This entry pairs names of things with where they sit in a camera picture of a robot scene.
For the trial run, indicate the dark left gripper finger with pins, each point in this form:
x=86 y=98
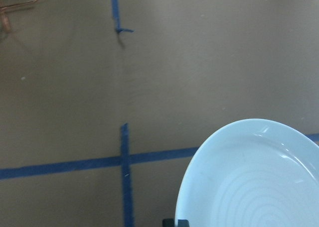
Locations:
x=173 y=223

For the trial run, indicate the white round plate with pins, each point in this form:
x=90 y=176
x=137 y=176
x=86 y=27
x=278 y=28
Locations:
x=252 y=173

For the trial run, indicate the copper wire bottle rack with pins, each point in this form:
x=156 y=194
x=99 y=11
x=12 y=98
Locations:
x=4 y=20

